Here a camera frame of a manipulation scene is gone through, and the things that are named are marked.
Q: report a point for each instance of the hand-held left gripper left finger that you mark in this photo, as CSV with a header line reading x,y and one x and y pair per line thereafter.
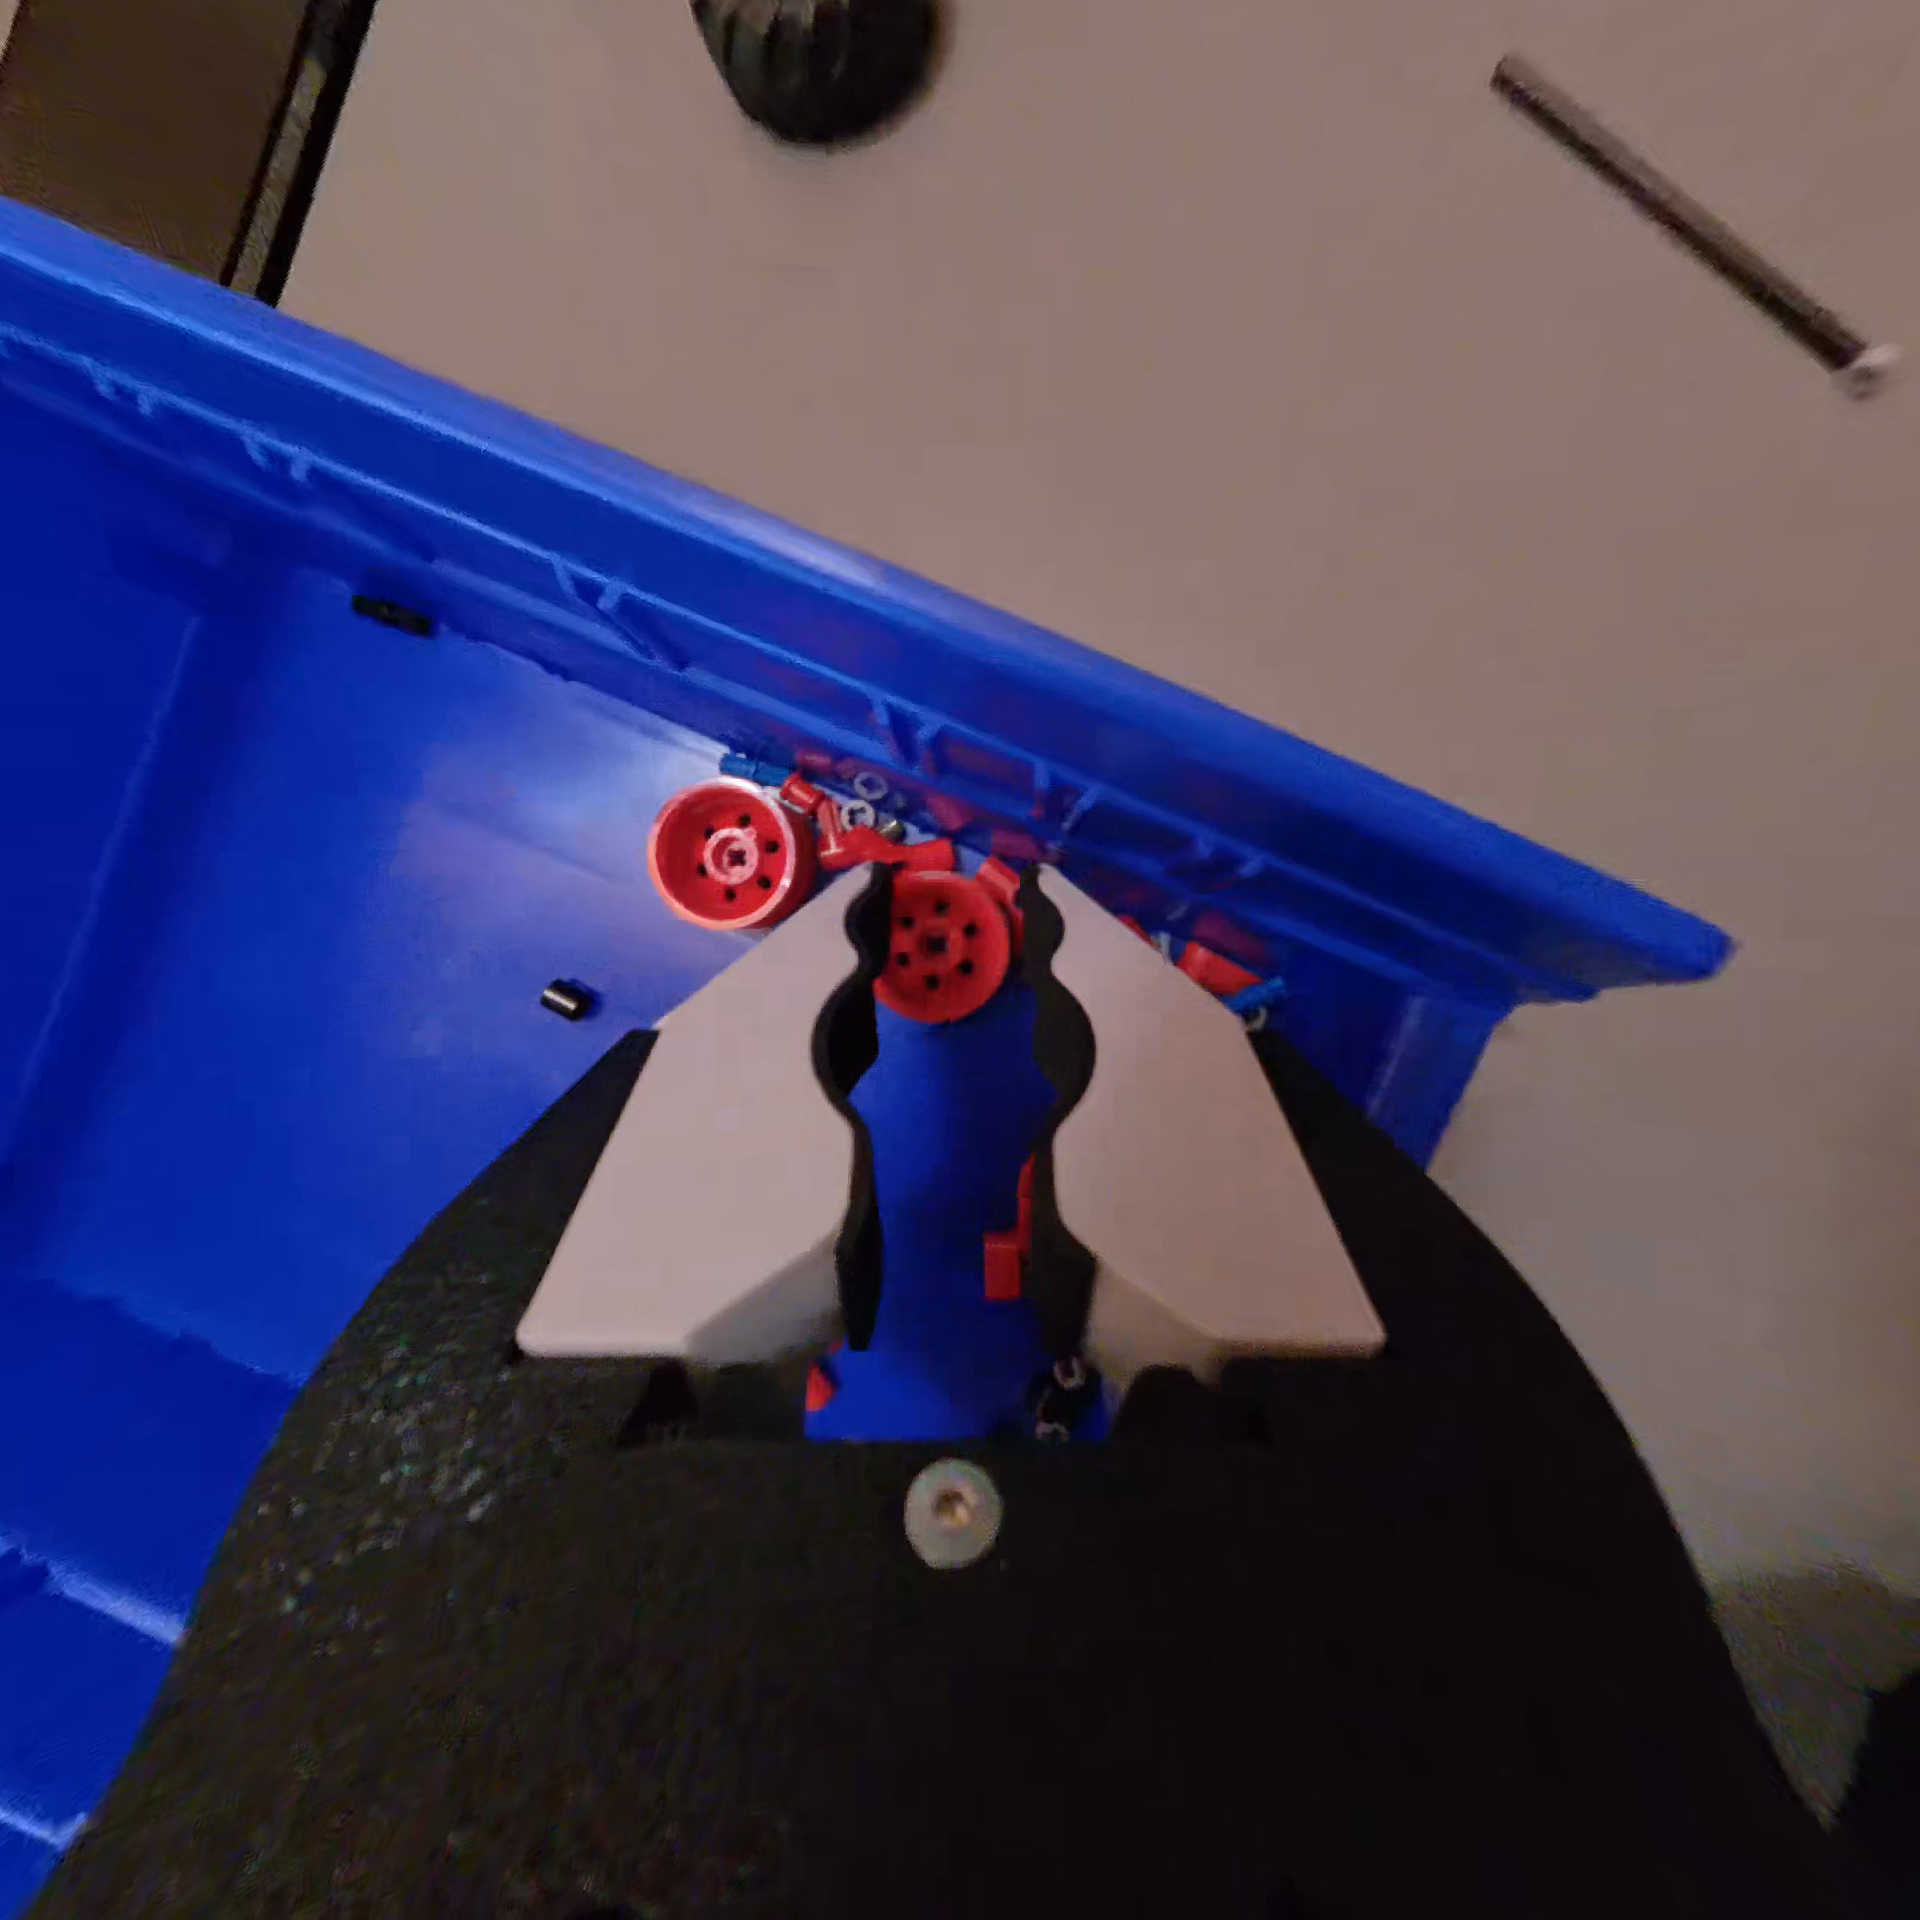
x,y
704,1141

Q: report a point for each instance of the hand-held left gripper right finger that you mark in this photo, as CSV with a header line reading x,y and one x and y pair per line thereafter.
x,y
1201,1171

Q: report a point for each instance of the red toy wheel hub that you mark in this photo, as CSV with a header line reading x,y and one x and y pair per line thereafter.
x,y
730,856
941,943

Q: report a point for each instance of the blue plastic bin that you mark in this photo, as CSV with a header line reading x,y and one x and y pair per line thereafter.
x,y
300,901

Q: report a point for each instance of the small black cylinder piece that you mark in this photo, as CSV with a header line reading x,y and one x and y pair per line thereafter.
x,y
564,999

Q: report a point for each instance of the red toy brick connector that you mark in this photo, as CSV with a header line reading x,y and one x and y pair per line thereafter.
x,y
1009,1238
861,845
1207,967

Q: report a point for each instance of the blue toy pin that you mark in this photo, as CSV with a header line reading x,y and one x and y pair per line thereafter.
x,y
754,772

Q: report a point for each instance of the small black connector piece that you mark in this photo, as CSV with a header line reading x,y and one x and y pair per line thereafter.
x,y
393,613

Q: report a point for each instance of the long black rod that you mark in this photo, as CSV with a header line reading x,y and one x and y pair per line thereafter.
x,y
1665,212

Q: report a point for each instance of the black rubber toy tyre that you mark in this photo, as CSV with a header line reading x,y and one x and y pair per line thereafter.
x,y
818,61

